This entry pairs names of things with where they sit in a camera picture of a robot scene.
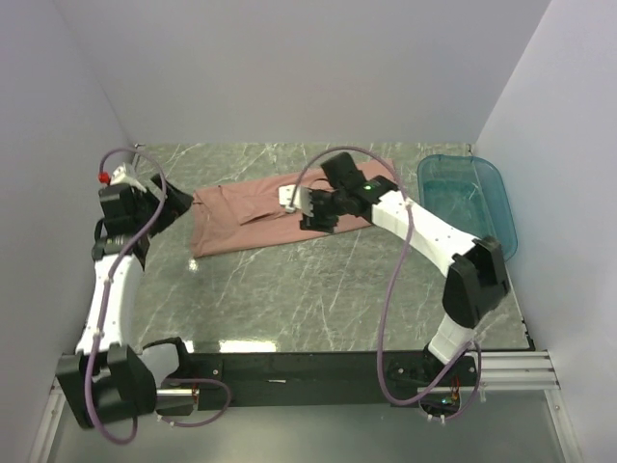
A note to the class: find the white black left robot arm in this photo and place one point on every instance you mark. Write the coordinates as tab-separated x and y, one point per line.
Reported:
105	378

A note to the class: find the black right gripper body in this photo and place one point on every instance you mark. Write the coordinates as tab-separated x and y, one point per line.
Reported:
327	203

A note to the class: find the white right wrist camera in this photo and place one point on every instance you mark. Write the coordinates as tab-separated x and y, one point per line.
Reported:
295	198

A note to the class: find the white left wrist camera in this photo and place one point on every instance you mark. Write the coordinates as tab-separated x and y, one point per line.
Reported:
124	173

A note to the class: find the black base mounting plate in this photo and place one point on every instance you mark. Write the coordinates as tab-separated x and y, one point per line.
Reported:
265	379

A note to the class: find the teal translucent plastic basin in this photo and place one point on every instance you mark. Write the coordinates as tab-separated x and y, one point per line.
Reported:
468	193

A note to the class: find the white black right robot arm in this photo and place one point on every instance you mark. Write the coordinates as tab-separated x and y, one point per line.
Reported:
474	269

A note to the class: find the pink t-shirt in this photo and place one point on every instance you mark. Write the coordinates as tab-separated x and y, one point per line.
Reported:
243	216

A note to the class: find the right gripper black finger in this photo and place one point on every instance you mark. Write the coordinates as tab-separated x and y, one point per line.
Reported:
308	223
329	223

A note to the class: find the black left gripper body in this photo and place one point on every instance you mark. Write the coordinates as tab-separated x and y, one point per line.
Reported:
146	203

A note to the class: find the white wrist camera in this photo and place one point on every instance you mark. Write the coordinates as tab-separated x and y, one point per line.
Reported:
124	173
295	198

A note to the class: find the aluminium front frame rail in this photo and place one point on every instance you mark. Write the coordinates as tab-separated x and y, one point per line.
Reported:
506	371

